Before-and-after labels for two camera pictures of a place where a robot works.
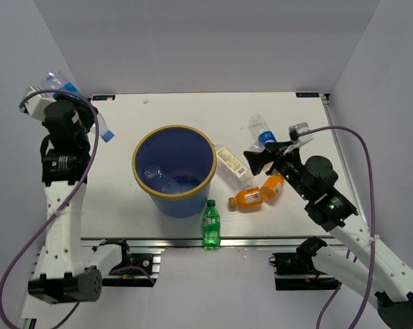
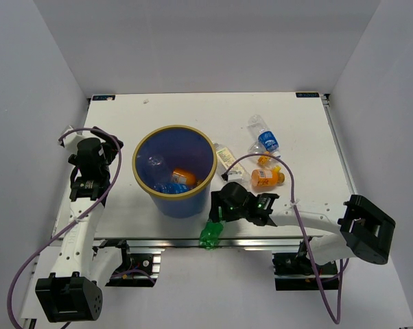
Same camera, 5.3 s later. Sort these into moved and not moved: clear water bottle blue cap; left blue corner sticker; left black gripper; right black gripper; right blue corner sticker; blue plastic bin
Moved: left black gripper; clear water bottle blue cap; right black gripper
Not moved: left blue corner sticker; right blue corner sticker; blue plastic bin
